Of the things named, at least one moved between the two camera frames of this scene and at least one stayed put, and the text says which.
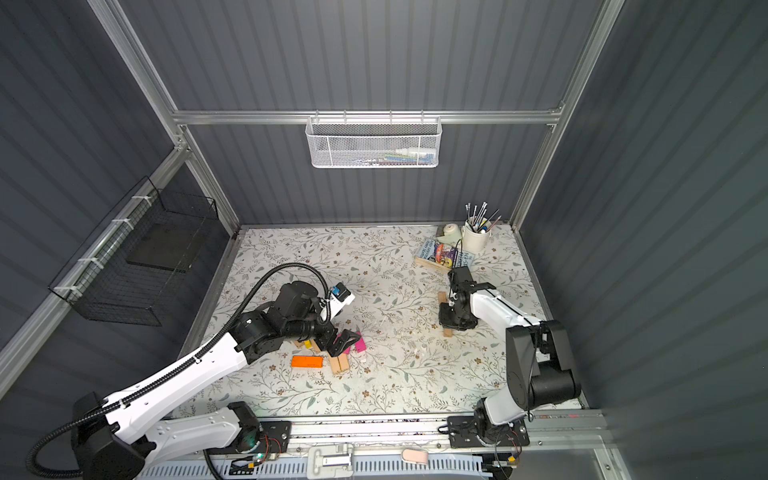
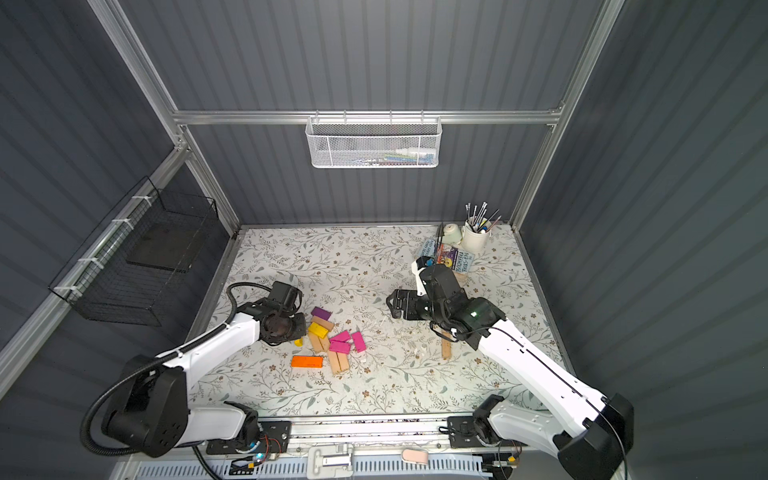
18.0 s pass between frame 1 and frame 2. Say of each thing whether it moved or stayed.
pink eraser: stayed
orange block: stayed
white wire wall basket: stayed
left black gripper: moved
